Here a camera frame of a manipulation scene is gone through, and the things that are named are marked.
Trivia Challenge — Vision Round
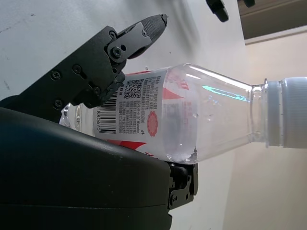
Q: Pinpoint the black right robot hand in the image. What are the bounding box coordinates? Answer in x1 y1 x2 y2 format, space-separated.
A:
0 13 200 230

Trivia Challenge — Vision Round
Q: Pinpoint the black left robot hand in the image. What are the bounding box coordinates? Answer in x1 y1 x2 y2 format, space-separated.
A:
205 0 256 23

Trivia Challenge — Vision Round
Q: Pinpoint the clear plastic water bottle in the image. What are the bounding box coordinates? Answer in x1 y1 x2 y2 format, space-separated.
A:
58 62 307 165

